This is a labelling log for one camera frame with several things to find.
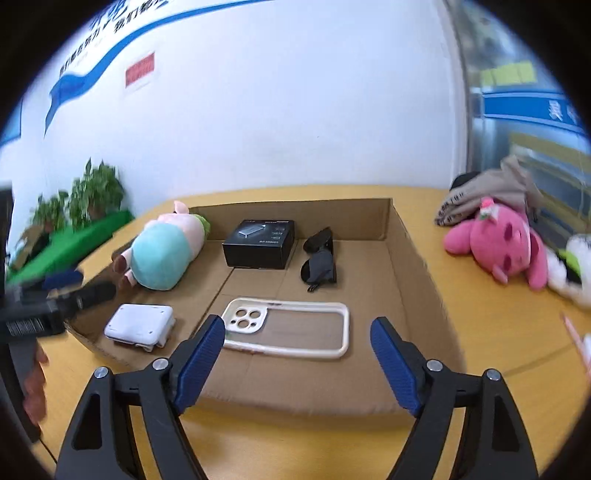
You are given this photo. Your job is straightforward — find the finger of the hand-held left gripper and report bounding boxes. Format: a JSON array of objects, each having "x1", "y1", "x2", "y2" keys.
[
  {"x1": 58, "y1": 281, "x2": 117, "y2": 320},
  {"x1": 41, "y1": 270, "x2": 85, "y2": 292}
]

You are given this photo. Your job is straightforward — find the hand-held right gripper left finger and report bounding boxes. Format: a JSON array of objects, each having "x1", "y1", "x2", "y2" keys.
[{"x1": 54, "y1": 315, "x2": 227, "y2": 480}]

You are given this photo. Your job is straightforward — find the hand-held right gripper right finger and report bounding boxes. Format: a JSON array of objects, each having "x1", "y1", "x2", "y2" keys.
[{"x1": 370, "y1": 316, "x2": 540, "y2": 480}]

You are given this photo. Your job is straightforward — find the white power bank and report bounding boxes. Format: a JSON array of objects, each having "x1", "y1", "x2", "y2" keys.
[{"x1": 104, "y1": 303, "x2": 177, "y2": 353}]

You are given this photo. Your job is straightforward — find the cardboard box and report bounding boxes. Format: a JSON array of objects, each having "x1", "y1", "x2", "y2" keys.
[{"x1": 64, "y1": 197, "x2": 468, "y2": 417}]

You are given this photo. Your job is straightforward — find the white clear phone case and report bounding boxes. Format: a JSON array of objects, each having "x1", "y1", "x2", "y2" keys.
[{"x1": 220, "y1": 298, "x2": 350, "y2": 361}]

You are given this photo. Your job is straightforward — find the pink pig plush teal shorts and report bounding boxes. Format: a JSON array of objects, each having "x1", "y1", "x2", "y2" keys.
[{"x1": 113, "y1": 200, "x2": 212, "y2": 292}]

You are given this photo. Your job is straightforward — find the black sunglasses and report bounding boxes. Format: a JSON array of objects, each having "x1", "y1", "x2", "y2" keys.
[{"x1": 300, "y1": 226, "x2": 338, "y2": 293}]

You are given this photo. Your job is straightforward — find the black product box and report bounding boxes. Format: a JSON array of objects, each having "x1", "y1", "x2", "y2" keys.
[{"x1": 222, "y1": 219, "x2": 297, "y2": 270}]

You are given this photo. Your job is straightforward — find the person's left hand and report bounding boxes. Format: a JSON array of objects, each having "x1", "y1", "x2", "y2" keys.
[{"x1": 22, "y1": 344, "x2": 50, "y2": 426}]

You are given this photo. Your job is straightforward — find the green cloth-covered box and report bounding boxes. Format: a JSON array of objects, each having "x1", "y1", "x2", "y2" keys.
[{"x1": 6, "y1": 209, "x2": 136, "y2": 283}]

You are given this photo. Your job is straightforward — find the green potted plants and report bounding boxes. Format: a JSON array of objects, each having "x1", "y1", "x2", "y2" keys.
[{"x1": 33, "y1": 158, "x2": 126, "y2": 232}]

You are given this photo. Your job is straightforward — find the magenta plush toy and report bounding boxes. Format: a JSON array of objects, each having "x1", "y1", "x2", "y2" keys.
[{"x1": 444, "y1": 196, "x2": 551, "y2": 291}]

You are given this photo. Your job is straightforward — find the pink pencil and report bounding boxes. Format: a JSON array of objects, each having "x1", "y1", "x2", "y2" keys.
[{"x1": 560, "y1": 313, "x2": 591, "y2": 372}]

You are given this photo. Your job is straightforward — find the beige and black cloth bag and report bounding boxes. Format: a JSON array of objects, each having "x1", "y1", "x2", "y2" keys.
[{"x1": 434, "y1": 154, "x2": 546, "y2": 228}]

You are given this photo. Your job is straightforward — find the white panda plush toy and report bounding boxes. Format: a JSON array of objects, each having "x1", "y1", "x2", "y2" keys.
[{"x1": 547, "y1": 233, "x2": 591, "y2": 309}]

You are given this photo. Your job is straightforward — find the blue window banner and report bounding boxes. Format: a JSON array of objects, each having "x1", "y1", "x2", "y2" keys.
[{"x1": 482, "y1": 89, "x2": 591, "y2": 136}]

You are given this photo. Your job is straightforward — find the yellow sticky notes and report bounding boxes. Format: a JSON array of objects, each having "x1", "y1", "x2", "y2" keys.
[{"x1": 479, "y1": 61, "x2": 537, "y2": 87}]

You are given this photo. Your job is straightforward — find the blue wall stripe decal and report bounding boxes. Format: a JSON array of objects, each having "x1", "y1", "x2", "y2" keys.
[{"x1": 44, "y1": 0, "x2": 262, "y2": 139}]

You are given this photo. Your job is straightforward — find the red wall notice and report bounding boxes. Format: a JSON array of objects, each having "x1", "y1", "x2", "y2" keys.
[{"x1": 124, "y1": 51, "x2": 157, "y2": 90}]

